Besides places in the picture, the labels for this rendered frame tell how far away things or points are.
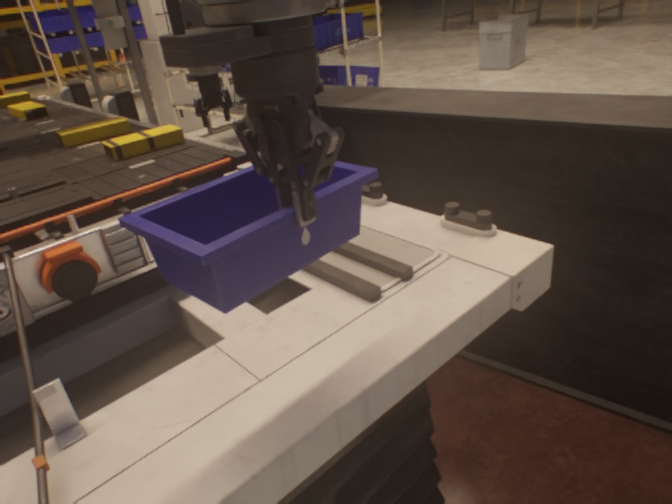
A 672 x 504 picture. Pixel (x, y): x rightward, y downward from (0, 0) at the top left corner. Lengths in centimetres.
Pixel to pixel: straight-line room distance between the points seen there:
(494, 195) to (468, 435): 74
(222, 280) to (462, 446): 134
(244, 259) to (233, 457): 25
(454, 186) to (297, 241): 122
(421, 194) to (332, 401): 121
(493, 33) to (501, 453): 606
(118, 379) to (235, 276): 47
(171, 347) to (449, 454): 101
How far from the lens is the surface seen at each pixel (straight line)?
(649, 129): 147
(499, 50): 724
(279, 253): 53
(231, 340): 82
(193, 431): 69
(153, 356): 95
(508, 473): 169
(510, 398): 190
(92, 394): 93
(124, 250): 93
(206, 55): 41
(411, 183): 180
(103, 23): 478
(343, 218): 58
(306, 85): 46
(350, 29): 477
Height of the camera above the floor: 131
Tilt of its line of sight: 28 degrees down
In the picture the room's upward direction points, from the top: 7 degrees counter-clockwise
